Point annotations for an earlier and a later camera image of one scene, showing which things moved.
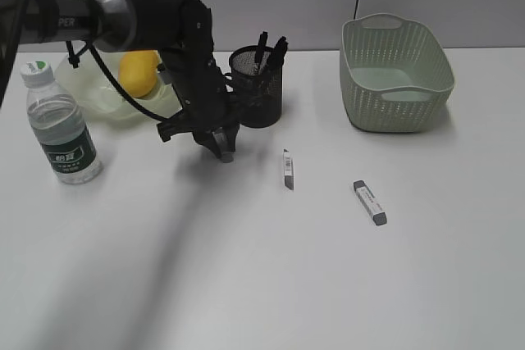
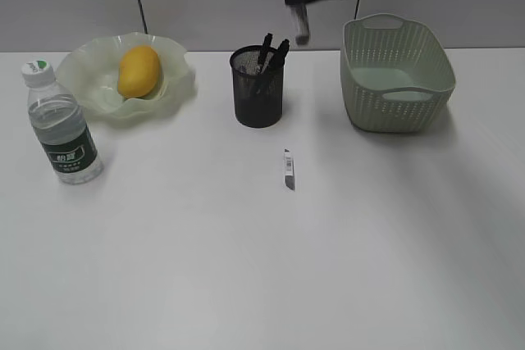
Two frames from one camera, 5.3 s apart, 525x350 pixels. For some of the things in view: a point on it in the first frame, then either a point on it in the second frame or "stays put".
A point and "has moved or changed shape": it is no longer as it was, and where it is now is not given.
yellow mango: (138, 71) stays put
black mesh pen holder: (257, 79) stays put
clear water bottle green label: (58, 123) stays put
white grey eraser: (288, 170) stays put
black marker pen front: (260, 51) has moved or changed shape
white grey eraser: (370, 202) -> (303, 35)
